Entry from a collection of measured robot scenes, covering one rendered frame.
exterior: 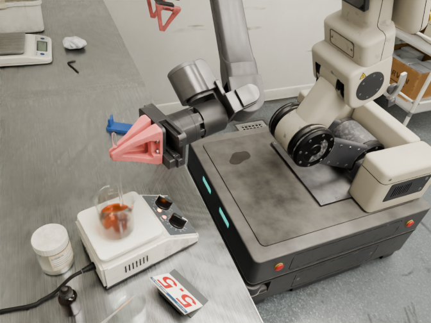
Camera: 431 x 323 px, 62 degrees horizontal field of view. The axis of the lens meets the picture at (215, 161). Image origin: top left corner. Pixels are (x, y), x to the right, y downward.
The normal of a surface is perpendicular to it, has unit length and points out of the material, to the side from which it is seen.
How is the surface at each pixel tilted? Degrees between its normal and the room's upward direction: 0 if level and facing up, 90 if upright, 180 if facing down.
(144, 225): 0
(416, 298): 0
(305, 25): 90
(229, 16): 40
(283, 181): 0
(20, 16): 94
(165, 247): 90
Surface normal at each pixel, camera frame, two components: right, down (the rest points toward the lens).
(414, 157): 0.10, -0.75
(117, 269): 0.57, 0.58
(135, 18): 0.38, 0.64
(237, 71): 0.11, -0.14
